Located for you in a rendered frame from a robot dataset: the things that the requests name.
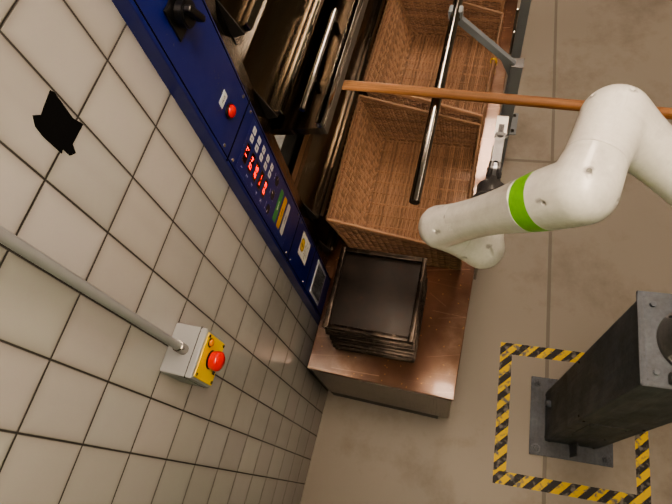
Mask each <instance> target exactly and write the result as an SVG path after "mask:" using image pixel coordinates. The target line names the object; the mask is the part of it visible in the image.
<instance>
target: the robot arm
mask: <svg viewBox="0 0 672 504"><path fill-rule="evenodd" d="M508 121H509V116H501V115H497V121H496V127H495V134H494V138H495V141H494V146H492V151H491V158H490V161H489V165H488V167H487V172H486V178H485V180H482V181H480V182H479V183H478V185H477V190H476V194H474V195H473V196H472V198H470V199H467V200H464V201H460V202H456V203H450V204H443V205H435V206H432V207H430V208H428V209H427V210H426V211H425V212H424V213H423V214H422V216H421V218H420V220H419V224H418V230H419V234H420V237H421V238H422V240H423V241H424V242H425V243H426V244H427V245H428V246H430V247H432V248H435V249H438V250H441V251H444V252H446V253H449V254H451V255H453V256H455V257H457V258H459V259H460V260H462V261H464V262H466V263H467V264H469V265H470V266H472V267H474V268H478V269H487V268H491V267H493V266H495V265H496V264H497V263H499V261H500V260H501V259H502V257H503V255H504V252H505V241H504V234H513V233H532V232H544V231H554V230H562V229H569V228H576V227H582V226H588V225H592V224H596V223H598V222H600V221H602V220H604V219H605V218H607V217H608V216H609V215H610V214H611V213H612V212H613V211H614V210H615V208H616V207H617V205H618V203H619V200H620V197H621V194H622V190H623V186H624V183H625V179H626V176H627V172H628V173H629V174H631V175H632V176H633V177H635V178H636V179H637V180H639V181H640V182H642V183H643V184H644V185H646V186H647V187H648V188H649V189H651V190H652V191H653V192H654V193H656V194H657V195H658V196H659V197H661V198H662V199H663V200H664V201H665V202H667V203H668V204H669V205H670V206H671V207H672V125H671V124H670V123H669V122H668V121H667V119H666V118H665V117H664V116H663V115H662V114H661V112H660V111H659V110H658V109H657V107H656V106H655V105H654V103H653V102H652V101H651V99H650V98H649V97H648V96H647V95H646V94H645V93H644V92H643V91H642V90H640V89H639V88H637V87H635V86H632V85H628V84H612V85H608V86H605V87H603V88H600V89H599V90H597V91H595V92H594V93H593V94H591V95H590V96H589V97H588V98H587V99H586V100H585V102H584V103H583V105H582V107H581V108H580V111H579V114H578V117H577V120H576V122H575V125H574V128H573V130H572V133H571V135H570V138H569V140H568V142H567V144H566V146H565V149H564V150H563V152H562V154H561V155H560V157H559V159H558V160H557V162H555V163H553V164H550V165H547V166H545V167H542V168H540V169H537V170H535V171H533V172H530V173H528V174H526V175H524V176H521V177H519V178H517V179H515V180H513V181H511V182H509V183H507V184H504V183H503V182H501V181H500V180H501V175H502V172H501V169H502V162H501V158H502V152H503V146H504V140H505V139H506V138H508V135H506V134H507V127H508ZM656 339H657V344H658V347H659V350H660V352H661V354H662V355H663V357H664V358H665V359H666V360H667V361H668V362H669V363H670V364H671V365H672V312H671V313H669V314H668V315H667V316H666V317H665V318H664V319H663V320H662V321H661V322H660V324H659V326H658V329H657V333H656Z"/></svg>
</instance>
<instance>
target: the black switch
mask: <svg viewBox="0 0 672 504"><path fill-rule="evenodd" d="M163 12H164V14H165V16H166V18H167V20H168V21H169V23H170V25H171V27H172V29H173V31H174V32H175V34H176V36H177V38H178V40H179V41H180V42H182V40H183V37H184V35H185V33H186V31H187V29H191V28H193V27H194V25H195V23H196V21H197V22H205V21H206V16H205V15H204V14H203V13H201V12H200V11H199V10H197V9H196V6H195V4H194V2H193V1H192V0H168V2H167V4H166V6H165V8H164V10H163Z"/></svg>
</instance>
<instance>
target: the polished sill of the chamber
mask: <svg viewBox="0 0 672 504"><path fill-rule="evenodd" d="M309 136H310V134H309V135H286V136H285V139H284V142H283V145H282V148H281V153H282V155H283V158H284V160H285V162H286V165H287V167H288V169H289V172H290V174H291V176H292V179H293V181H294V183H295V180H296V177H297V174H298V170H299V167H300V164H301V161H302V158H303V155H304V152H305V148H306V145H307V142H308V139H309Z"/></svg>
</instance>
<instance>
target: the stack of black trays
mask: <svg viewBox="0 0 672 504"><path fill-rule="evenodd" d="M426 265H427V258H422V257H416V256H408V255H401V254H394V253H386V252H379V251H372V250H365V249H357V248H350V247H343V246H342V247H341V252H340V256H339V260H338V264H337V268H336V272H335V277H334V281H333V285H332V289H331V293H330V298H329V302H328V306H327V310H326V314H325V318H324V323H323V328H325V331H326V334H329V335H330V336H329V338H330V340H332V342H331V343H333V347H336V348H335V349H338V350H344V351H350V352H355V353H361V354H367V355H372V356H378V357H384V358H389V359H395V360H401V361H406V362H412V363H414V361H415V360H416V354H417V347H418V341H419V335H420V329H421V323H422V317H423V311H424V305H425V299H426V293H427V287H428V286H427V281H428V278H427V272H426V271H427V269H426Z"/></svg>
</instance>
